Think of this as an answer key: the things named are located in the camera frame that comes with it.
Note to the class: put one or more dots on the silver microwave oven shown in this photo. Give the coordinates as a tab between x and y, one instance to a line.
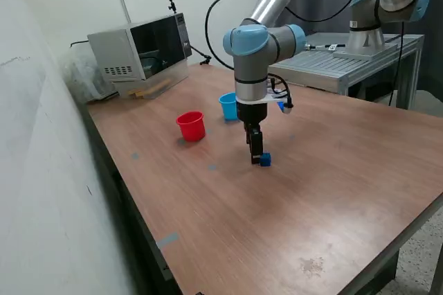
114	52

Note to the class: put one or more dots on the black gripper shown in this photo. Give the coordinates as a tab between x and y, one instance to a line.
252	111

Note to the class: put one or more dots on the red plastic bin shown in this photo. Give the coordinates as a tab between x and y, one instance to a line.
191	129

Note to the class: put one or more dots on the blue plastic bin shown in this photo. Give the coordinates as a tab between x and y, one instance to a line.
226	108

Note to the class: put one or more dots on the white warning tag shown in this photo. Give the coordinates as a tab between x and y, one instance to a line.
333	46

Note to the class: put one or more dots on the grey plastic bag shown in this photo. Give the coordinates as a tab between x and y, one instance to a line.
83	77

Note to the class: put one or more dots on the long grey tape strip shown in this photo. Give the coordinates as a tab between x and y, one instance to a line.
167	240

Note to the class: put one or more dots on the blue cube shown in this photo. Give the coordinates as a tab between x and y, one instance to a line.
266	161

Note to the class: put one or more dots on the aluminium profile robot stand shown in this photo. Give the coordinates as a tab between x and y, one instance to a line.
328	66

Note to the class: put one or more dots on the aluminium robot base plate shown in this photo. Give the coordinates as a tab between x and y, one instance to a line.
342	54

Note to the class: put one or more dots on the yellow wooden piece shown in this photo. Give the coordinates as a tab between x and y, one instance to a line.
149	90

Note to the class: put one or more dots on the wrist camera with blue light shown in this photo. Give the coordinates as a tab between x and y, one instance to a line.
286	108

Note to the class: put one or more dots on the small black camera mount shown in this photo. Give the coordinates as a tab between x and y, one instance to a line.
172	6

